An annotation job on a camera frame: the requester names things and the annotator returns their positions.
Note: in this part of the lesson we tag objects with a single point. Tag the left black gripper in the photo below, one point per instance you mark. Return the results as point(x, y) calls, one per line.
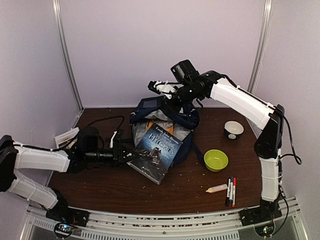
point(118, 151)

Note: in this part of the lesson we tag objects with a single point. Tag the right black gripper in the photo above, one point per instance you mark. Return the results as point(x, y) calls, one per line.
point(174, 108)

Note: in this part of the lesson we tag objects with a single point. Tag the dark Wuthering Heights book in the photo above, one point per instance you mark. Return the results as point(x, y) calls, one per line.
point(156, 152)

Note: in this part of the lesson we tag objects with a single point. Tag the navy blue student backpack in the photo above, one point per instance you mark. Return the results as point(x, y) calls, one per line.
point(184, 123)

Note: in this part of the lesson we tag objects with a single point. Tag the orange comic paperback book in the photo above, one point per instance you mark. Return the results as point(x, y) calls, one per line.
point(166, 125)

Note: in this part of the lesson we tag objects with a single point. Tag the white Afternoon Tea book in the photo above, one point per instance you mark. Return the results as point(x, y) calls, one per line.
point(64, 138)

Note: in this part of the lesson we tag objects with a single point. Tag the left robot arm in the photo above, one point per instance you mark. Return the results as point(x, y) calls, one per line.
point(86, 147)

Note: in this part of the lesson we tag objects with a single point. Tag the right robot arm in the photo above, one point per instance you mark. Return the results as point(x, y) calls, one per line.
point(267, 117)

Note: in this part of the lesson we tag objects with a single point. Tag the dark bowl white inside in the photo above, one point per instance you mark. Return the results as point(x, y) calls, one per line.
point(233, 130)

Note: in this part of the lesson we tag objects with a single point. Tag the lime green bowl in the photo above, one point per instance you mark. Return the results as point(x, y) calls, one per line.
point(215, 160)

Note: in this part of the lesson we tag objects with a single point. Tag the cream glue tube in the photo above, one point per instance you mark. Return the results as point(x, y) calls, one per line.
point(217, 188)

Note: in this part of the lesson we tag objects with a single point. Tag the red marker pen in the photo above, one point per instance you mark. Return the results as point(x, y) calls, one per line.
point(234, 192)

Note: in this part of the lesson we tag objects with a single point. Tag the blue marker pen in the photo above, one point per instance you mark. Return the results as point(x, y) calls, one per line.
point(231, 190)

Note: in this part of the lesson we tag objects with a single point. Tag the black marker pen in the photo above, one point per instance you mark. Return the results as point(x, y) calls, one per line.
point(227, 200)

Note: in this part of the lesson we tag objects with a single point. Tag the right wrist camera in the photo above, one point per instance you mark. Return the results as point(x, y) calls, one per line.
point(160, 87)

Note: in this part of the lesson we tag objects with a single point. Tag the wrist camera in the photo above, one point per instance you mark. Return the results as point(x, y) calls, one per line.
point(116, 137)
point(160, 87)

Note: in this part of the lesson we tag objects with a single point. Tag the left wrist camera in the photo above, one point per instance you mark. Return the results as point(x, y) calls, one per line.
point(116, 137)

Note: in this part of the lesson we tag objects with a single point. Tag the front aluminium rail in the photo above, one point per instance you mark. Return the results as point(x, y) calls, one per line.
point(219, 225)

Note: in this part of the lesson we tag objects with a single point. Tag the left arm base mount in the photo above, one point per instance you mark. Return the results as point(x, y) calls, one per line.
point(68, 219)

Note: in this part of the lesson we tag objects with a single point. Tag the right aluminium frame post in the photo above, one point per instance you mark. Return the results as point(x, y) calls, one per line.
point(261, 47)

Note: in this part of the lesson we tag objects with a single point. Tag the aluminium frame post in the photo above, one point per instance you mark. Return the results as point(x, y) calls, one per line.
point(65, 52)
point(261, 47)

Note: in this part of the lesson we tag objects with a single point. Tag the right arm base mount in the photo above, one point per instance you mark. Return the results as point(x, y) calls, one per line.
point(262, 217)

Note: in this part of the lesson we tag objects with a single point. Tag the left aluminium frame post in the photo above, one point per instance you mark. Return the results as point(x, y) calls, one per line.
point(65, 52)

